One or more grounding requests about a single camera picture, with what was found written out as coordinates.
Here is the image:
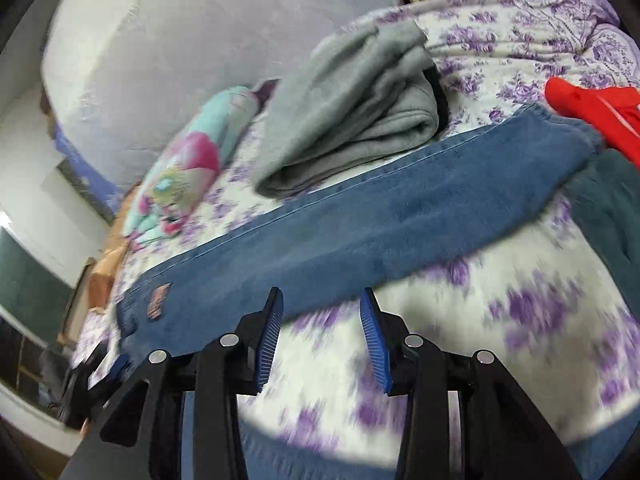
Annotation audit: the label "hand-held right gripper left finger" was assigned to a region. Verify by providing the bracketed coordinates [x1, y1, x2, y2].
[60, 287, 286, 480]

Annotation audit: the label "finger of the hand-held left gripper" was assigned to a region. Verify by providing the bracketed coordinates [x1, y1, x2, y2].
[89, 352, 132, 386]

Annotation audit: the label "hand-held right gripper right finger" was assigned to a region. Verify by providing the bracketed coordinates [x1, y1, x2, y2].
[360, 287, 585, 480]

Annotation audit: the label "blue denim pants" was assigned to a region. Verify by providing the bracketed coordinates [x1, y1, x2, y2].
[117, 101, 604, 361]

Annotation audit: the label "wooden furniture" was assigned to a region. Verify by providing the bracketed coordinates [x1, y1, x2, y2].
[57, 185, 143, 346]

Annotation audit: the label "green board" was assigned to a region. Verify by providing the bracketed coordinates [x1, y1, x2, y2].
[0, 225, 76, 333]

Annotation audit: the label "purple floral bed sheet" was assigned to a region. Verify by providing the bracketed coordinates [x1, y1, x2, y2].
[70, 0, 640, 461]

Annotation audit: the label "teal pink floral blanket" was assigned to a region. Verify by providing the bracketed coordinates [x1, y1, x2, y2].
[122, 86, 258, 252]

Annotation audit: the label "folded grey sweatshirt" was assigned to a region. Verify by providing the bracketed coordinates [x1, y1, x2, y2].
[251, 20, 441, 200]

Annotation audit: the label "dark teal garment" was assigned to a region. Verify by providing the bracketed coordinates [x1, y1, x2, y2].
[562, 149, 640, 328]

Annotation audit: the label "white lace pillow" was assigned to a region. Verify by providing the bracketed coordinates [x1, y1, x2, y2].
[41, 0, 481, 196]

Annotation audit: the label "red garment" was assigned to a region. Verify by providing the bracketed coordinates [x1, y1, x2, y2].
[544, 76, 640, 168]

